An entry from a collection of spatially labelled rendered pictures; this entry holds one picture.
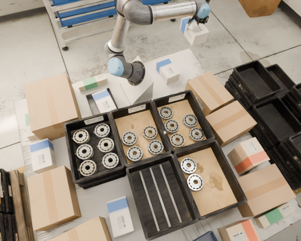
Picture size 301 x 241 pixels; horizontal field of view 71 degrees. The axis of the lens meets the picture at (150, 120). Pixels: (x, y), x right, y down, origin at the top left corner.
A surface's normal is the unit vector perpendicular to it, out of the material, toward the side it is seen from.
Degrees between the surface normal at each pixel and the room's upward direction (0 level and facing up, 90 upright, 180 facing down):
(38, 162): 0
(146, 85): 47
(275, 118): 0
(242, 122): 0
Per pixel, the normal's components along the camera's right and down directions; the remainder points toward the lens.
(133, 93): -0.63, -0.04
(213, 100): 0.04, -0.46
